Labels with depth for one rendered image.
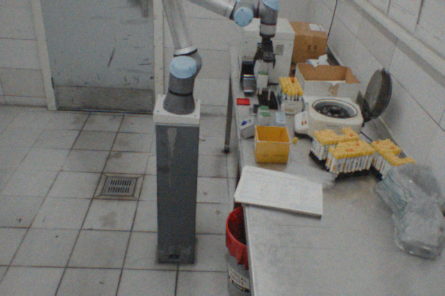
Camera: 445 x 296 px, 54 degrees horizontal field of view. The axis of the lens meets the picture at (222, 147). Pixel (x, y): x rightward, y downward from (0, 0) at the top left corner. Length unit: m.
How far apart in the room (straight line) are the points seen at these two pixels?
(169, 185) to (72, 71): 2.04
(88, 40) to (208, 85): 1.06
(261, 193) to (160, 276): 1.06
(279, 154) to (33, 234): 1.63
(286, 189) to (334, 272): 0.39
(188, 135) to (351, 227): 0.87
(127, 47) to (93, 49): 0.28
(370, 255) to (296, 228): 0.24
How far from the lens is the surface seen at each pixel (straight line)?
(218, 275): 2.48
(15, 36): 4.10
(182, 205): 2.25
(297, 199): 1.57
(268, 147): 1.72
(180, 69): 1.93
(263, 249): 1.38
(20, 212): 3.02
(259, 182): 1.62
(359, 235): 1.51
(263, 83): 2.06
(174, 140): 2.04
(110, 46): 3.83
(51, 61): 4.01
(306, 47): 2.86
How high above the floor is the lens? 1.82
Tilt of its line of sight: 31 degrees down
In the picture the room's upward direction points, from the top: 4 degrees clockwise
